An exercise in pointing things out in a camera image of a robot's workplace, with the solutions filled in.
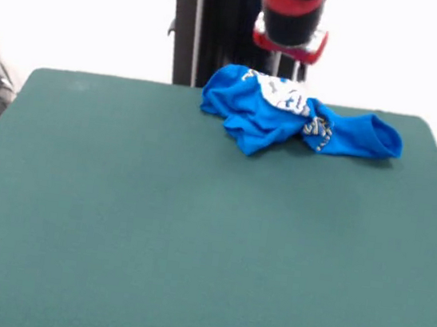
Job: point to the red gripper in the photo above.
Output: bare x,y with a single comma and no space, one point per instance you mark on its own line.
297,51

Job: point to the blue printed T-shirt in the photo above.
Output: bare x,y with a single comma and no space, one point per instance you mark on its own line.
257,116

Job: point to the dark green table cloth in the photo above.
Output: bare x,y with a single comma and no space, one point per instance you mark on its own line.
191,248

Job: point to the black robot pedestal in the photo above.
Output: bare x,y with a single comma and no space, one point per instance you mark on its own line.
206,41

